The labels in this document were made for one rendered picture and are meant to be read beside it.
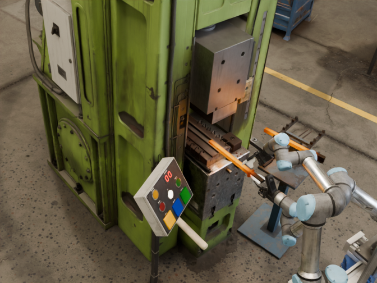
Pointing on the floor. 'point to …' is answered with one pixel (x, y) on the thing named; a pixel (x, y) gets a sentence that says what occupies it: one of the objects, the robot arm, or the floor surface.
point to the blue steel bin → (292, 14)
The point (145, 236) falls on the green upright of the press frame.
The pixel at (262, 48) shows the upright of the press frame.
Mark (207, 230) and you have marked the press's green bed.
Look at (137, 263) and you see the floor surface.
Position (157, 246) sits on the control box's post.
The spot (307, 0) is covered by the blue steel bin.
